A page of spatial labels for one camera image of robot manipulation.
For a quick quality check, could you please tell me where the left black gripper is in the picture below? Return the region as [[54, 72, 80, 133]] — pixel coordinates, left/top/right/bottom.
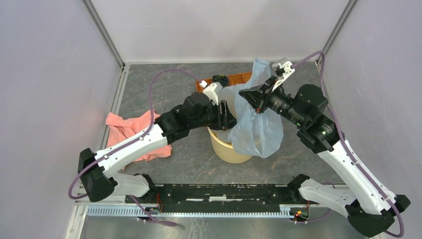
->
[[189, 100, 239, 130]]

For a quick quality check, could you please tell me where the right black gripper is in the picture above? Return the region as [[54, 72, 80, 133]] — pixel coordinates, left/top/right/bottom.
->
[[239, 75, 307, 127]]

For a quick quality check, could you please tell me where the orange wooden divided tray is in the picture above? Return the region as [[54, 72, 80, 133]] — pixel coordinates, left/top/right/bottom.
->
[[203, 72, 252, 86]]

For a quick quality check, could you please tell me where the yellow plastic trash bin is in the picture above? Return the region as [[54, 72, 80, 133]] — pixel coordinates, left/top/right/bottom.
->
[[207, 128, 252, 164]]

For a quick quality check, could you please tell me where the translucent blue plastic trash bag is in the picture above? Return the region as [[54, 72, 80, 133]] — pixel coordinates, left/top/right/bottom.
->
[[212, 58, 284, 158]]

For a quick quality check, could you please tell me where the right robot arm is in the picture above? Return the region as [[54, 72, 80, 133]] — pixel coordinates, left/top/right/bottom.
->
[[239, 77, 410, 238]]

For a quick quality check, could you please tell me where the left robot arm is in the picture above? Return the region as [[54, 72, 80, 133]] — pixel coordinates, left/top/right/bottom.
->
[[78, 92, 236, 203]]

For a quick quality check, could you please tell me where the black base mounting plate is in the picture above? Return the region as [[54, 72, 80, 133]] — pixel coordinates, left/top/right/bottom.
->
[[137, 184, 308, 213]]

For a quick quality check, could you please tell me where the pink cloth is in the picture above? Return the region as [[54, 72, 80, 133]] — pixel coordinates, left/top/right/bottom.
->
[[105, 112, 173, 162]]

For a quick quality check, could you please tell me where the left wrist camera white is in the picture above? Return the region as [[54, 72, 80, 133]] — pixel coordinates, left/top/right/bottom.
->
[[199, 80, 223, 106]]

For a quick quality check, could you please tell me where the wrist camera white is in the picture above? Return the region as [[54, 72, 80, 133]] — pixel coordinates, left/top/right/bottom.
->
[[272, 58, 295, 91], [199, 80, 223, 106]]

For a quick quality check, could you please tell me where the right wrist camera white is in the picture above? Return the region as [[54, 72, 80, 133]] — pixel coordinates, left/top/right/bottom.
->
[[272, 58, 295, 91]]

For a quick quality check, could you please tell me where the white slotted cable duct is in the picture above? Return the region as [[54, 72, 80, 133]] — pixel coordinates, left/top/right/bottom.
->
[[86, 205, 296, 219]]

